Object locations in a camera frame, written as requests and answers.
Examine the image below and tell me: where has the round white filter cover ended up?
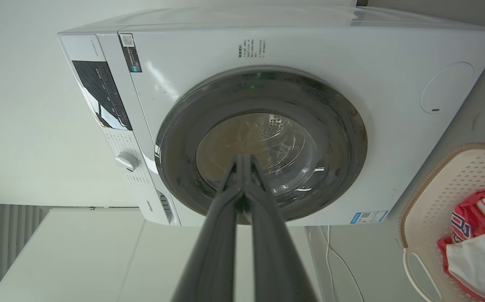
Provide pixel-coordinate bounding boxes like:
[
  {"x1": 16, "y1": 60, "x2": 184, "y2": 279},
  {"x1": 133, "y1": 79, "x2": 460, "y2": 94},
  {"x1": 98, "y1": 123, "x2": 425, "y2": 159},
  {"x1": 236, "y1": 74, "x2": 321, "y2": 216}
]
[{"x1": 420, "y1": 62, "x2": 475, "y2": 115}]

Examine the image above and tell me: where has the red and white garment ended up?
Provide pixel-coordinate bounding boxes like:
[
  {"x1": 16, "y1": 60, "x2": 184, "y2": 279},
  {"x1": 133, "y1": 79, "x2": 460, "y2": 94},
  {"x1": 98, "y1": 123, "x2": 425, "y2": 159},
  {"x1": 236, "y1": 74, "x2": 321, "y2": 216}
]
[{"x1": 437, "y1": 149, "x2": 485, "y2": 302}]

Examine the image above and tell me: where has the thin white power cable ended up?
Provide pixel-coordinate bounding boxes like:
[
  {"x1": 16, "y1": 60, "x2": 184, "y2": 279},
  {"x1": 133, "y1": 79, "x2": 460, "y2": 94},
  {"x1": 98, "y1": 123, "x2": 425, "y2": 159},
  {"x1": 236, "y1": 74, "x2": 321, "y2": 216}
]
[{"x1": 319, "y1": 226, "x2": 365, "y2": 302}]

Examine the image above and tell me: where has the stainless steel washer drum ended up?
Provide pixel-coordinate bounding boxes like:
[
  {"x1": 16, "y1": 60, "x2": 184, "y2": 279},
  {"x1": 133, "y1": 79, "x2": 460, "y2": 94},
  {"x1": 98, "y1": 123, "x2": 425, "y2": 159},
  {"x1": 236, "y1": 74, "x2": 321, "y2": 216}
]
[{"x1": 203, "y1": 112, "x2": 322, "y2": 198}]

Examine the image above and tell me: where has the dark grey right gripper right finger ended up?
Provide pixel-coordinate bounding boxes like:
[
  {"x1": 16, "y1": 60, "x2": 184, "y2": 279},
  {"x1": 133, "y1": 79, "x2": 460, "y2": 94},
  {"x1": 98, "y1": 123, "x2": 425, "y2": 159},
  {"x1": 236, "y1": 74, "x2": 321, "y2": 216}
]
[{"x1": 245, "y1": 154, "x2": 318, "y2": 302}]

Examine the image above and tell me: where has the grey round washer door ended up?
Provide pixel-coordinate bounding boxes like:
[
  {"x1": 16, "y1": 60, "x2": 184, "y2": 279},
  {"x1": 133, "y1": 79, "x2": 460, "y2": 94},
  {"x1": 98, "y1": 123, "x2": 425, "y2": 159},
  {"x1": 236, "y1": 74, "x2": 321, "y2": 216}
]
[{"x1": 154, "y1": 67, "x2": 368, "y2": 223}]

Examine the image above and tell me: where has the white cabinet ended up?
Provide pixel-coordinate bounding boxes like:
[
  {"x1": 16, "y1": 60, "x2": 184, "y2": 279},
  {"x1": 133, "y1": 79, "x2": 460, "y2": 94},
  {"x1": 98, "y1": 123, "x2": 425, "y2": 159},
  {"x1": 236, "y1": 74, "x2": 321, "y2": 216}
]
[{"x1": 0, "y1": 208, "x2": 323, "y2": 302}]

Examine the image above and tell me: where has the blue energy label sticker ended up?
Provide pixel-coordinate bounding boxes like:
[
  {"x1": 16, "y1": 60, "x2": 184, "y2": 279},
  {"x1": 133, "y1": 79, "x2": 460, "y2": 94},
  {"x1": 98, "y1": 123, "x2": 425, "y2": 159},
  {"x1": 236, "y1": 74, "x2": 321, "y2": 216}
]
[{"x1": 350, "y1": 210, "x2": 389, "y2": 224}]

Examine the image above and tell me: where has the white round control knob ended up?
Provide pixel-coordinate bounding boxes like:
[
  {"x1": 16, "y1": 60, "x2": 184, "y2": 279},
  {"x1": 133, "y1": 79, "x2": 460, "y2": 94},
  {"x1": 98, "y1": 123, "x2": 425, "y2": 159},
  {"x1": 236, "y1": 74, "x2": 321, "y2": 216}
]
[{"x1": 115, "y1": 151, "x2": 139, "y2": 172}]

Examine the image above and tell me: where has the white front-load washing machine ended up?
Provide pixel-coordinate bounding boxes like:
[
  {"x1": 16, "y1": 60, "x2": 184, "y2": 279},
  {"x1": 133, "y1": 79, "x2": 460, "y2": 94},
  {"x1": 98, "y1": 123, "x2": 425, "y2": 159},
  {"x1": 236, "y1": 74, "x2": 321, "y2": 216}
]
[{"x1": 57, "y1": 5, "x2": 485, "y2": 227}]

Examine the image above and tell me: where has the cream perforated laundry basket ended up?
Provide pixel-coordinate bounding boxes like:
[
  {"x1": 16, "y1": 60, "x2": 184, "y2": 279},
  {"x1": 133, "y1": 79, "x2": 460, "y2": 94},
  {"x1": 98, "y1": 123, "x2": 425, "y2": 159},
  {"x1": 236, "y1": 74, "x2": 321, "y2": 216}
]
[{"x1": 399, "y1": 143, "x2": 485, "y2": 302}]

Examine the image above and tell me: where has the black QR code sticker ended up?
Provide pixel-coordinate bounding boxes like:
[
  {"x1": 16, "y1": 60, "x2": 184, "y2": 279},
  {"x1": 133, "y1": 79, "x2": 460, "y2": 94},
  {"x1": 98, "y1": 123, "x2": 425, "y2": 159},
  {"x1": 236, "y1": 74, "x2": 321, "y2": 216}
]
[{"x1": 119, "y1": 34, "x2": 143, "y2": 73}]

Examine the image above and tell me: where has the black control panel display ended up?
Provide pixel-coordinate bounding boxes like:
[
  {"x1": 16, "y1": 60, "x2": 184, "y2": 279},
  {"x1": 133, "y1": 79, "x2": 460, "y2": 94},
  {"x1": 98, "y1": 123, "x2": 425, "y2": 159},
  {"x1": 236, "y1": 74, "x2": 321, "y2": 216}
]
[{"x1": 72, "y1": 60, "x2": 133, "y2": 131}]

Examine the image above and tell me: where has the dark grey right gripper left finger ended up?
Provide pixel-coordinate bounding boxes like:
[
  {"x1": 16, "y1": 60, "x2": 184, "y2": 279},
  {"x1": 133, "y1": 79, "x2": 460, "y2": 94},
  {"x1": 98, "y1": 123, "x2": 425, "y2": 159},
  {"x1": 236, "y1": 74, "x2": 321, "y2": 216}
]
[{"x1": 171, "y1": 154, "x2": 245, "y2": 302}]

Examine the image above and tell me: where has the white detergent drawer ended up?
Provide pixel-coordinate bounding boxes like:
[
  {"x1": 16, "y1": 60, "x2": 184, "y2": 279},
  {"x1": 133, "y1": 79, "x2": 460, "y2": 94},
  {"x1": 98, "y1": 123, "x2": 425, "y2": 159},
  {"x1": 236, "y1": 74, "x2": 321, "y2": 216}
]
[{"x1": 136, "y1": 185, "x2": 180, "y2": 227}]

